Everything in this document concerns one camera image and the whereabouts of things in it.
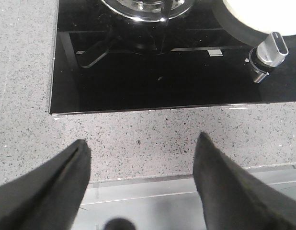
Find white plate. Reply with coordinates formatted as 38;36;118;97
223;0;296;36

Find black gas burner ring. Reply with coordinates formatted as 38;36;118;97
100;0;195;23

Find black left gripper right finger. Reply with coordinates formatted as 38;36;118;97
193;132;296;230

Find black glass cooktop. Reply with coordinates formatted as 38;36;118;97
49;0;296;115

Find silver stove knob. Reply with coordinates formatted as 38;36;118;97
249;32;289;83

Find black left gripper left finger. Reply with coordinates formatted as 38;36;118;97
0;139;91;230

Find black pan support grate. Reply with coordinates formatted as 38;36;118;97
160;0;173;25

